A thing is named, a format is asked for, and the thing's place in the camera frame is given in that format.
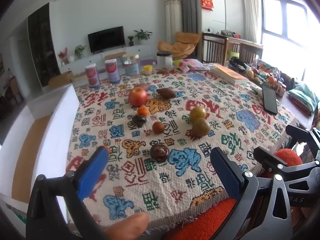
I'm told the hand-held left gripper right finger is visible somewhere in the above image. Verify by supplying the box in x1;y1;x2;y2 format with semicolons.
209;147;293;240

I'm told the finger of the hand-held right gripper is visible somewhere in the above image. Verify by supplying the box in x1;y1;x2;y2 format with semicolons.
253;146;320;180
285;124;320;153

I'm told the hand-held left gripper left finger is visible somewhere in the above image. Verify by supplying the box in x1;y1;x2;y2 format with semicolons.
26;146;110;240

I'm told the white cardboard box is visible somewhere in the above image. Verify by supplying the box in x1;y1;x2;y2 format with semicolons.
0;84;82;233

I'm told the dark wrinkled passion fruit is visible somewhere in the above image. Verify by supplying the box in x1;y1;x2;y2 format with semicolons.
150;144;168;161
132;114;147;127

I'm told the small reddish-brown fruit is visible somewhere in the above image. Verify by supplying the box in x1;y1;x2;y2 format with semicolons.
152;121;165;134

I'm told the red apple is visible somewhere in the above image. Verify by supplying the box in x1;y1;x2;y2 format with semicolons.
129;87;148;107

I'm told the large dark sweet potato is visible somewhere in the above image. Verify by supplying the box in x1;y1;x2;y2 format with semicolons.
156;88;177;98

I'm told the person's left hand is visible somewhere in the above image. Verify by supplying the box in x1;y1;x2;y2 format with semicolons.
104;211;150;240

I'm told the folded green cloth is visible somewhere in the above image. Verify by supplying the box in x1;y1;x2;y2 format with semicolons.
287;84;319;115

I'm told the black smartphone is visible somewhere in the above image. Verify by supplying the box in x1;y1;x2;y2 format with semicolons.
262;85;278;115

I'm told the colourful printed table blanket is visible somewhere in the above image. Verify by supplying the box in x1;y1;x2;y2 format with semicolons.
65;69;299;233

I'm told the cluster of small colourful toys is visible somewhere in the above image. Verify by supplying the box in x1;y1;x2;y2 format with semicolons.
246;62;295;97

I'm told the yellow book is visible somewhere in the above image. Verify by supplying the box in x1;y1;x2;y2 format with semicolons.
209;64;249;85

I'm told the pink labelled can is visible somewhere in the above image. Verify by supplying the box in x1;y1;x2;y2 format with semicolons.
104;59;120;83
85;64;101;88

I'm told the brown cardboard box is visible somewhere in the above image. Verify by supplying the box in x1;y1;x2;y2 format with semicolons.
48;70;74;88

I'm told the large window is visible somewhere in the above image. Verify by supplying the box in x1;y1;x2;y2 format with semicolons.
260;0;320;80

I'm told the pink floral bag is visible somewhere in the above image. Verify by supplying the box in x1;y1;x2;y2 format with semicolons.
173;59;210;72

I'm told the glass jar with blue label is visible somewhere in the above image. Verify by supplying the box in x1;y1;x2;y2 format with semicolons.
122;54;140;77

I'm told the white television cabinet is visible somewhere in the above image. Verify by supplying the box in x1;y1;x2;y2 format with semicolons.
59;44;152;74

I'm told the wooden side desk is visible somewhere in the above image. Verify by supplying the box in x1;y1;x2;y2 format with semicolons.
202;32;263;65

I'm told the wooden stool with metal legs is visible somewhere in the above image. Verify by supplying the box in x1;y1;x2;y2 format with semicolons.
104;52;127;67

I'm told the vase of red flowers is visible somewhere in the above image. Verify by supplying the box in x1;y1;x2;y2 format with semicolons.
58;47;69;64

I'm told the potted plant in green pot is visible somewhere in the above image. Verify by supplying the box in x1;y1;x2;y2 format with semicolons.
74;45;87;59

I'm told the white jar with black lid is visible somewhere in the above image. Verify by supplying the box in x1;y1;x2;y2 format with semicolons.
156;51;173;69

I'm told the white curtain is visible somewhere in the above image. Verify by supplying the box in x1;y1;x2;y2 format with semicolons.
242;0;262;43

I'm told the flat screen television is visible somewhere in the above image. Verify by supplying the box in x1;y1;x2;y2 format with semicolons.
88;26;125;54

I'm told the orange lounge chair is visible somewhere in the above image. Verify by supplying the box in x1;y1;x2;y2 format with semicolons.
157;32;200;59

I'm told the dark glass display cabinet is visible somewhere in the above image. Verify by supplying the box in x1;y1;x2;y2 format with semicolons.
27;2;60;88

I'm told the large potted green plant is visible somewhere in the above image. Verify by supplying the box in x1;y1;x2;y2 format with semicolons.
134;29;153;42

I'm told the white tower air conditioner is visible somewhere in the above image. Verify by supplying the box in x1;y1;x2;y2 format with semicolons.
164;0;183;48

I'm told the grey curtain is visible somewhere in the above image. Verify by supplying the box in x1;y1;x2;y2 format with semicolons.
174;0;202;62

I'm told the red wall hanging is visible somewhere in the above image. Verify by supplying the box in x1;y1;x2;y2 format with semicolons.
200;0;214;11

